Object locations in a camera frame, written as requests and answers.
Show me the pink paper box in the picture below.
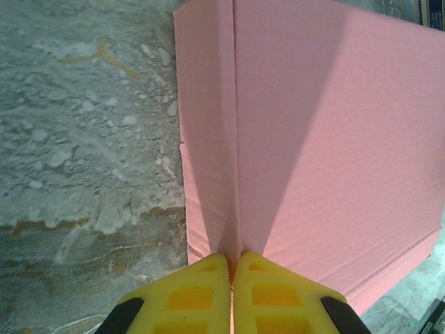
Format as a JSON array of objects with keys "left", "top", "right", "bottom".
[{"left": 172, "top": 0, "right": 445, "bottom": 317}]

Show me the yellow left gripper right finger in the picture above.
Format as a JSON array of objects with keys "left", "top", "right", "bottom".
[{"left": 230, "top": 249, "right": 370, "bottom": 334}]

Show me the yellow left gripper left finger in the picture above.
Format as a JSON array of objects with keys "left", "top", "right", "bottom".
[{"left": 99, "top": 252, "right": 231, "bottom": 334}]

